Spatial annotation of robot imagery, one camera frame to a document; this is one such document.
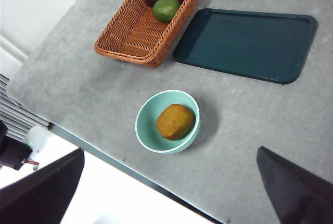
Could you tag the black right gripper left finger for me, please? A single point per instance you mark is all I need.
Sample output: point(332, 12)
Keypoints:
point(39, 198)

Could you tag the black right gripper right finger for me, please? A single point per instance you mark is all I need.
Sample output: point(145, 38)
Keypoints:
point(299, 195)

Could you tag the teal ceramic bowl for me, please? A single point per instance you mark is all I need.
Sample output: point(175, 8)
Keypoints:
point(148, 130)

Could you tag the grey slatted panel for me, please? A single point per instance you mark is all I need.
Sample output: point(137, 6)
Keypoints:
point(18, 112)

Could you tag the dark rectangular tray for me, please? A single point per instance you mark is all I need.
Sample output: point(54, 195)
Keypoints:
point(244, 47)

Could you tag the brown wicker basket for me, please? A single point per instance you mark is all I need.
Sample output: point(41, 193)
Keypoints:
point(135, 34)

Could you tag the green oval fruit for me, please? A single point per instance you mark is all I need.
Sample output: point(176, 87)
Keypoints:
point(166, 10)

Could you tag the pale grey left camera box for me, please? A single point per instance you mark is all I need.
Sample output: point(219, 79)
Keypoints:
point(37, 138)

